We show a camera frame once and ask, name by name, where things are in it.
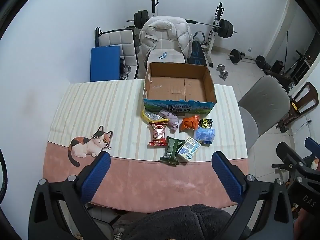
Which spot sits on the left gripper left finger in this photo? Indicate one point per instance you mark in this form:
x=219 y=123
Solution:
x=46 y=220

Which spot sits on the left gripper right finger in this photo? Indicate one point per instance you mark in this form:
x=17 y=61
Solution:
x=263 y=208

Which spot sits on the blue tissue pack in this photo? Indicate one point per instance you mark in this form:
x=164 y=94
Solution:
x=204 y=135

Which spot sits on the white blue small box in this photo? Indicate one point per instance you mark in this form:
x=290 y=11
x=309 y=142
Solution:
x=188 y=149

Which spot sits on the black shoe shine wipes pack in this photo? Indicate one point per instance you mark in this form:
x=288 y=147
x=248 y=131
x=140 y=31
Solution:
x=206 y=123

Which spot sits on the green wipes packet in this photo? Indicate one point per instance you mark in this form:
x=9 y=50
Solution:
x=173 y=145

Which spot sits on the orange snack packet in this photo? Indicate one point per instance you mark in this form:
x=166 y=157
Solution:
x=190 y=123

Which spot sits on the purple soft cloth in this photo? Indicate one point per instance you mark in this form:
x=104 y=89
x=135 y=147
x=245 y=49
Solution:
x=173 y=119

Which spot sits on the red floral snack packet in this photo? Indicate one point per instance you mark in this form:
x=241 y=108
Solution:
x=158 y=137

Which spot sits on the yellow silver scrubber pad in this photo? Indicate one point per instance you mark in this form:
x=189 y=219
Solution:
x=153 y=118

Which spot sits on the black fleece garment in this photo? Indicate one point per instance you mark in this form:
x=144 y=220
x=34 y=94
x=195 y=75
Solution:
x=184 y=222

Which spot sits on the grey chair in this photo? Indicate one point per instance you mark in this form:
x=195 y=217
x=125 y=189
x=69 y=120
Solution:
x=264 y=105

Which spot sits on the chrome dumbbell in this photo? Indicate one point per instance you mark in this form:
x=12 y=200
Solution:
x=223 y=74

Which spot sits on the black barbell on floor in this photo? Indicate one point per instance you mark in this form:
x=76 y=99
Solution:
x=236 y=56

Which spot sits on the cardboard box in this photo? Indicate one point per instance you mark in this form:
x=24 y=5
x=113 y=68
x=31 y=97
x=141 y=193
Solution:
x=179 y=88

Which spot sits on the white barbell rack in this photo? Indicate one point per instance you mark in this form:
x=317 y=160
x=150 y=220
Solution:
x=207 y=45

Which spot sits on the black blue weight bench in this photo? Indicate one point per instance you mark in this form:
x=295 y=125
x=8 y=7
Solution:
x=197 y=53

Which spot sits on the blue foam mat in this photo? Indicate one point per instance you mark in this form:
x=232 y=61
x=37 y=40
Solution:
x=105 y=63

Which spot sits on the barbell on rack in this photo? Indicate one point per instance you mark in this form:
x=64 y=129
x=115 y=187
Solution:
x=141 y=18

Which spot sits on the small blue packet on chair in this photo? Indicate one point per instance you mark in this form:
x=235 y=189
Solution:
x=164 y=55

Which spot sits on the white chair with jacket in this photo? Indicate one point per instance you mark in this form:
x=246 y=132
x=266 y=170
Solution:
x=165 y=51

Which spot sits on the white quilted cushion chair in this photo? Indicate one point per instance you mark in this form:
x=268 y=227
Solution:
x=125 y=40

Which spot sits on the white puffer jacket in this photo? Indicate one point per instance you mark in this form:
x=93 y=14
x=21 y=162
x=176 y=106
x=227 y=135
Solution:
x=149 y=37

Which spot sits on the wooden chair frame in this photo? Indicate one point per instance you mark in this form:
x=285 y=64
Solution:
x=302 y=103

